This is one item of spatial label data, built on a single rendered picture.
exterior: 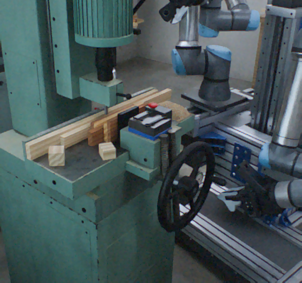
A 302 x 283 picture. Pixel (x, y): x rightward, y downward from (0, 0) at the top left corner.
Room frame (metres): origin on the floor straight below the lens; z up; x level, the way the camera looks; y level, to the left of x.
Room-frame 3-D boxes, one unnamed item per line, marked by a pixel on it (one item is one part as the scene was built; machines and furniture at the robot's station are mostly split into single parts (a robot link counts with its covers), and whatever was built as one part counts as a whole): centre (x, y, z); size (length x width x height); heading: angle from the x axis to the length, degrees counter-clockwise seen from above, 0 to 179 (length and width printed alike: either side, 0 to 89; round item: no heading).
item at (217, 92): (1.77, -0.29, 0.87); 0.15 x 0.15 x 0.10
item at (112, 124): (1.20, 0.07, 0.94); 0.20 x 0.01 x 0.08; 142
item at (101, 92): (1.24, 0.17, 1.03); 0.14 x 0.07 x 0.09; 52
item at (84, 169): (1.16, 0.07, 0.87); 0.61 x 0.30 x 0.06; 142
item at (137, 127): (1.12, 0.00, 0.99); 0.13 x 0.11 x 0.06; 142
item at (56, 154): (1.00, 0.27, 0.92); 0.05 x 0.04 x 0.04; 10
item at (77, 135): (1.30, 0.10, 0.92); 0.55 x 0.02 x 0.04; 142
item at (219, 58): (1.77, -0.28, 0.98); 0.13 x 0.12 x 0.14; 98
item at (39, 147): (1.24, 0.17, 0.93); 0.60 x 0.02 x 0.05; 142
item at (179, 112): (1.37, -0.07, 0.92); 0.14 x 0.09 x 0.04; 52
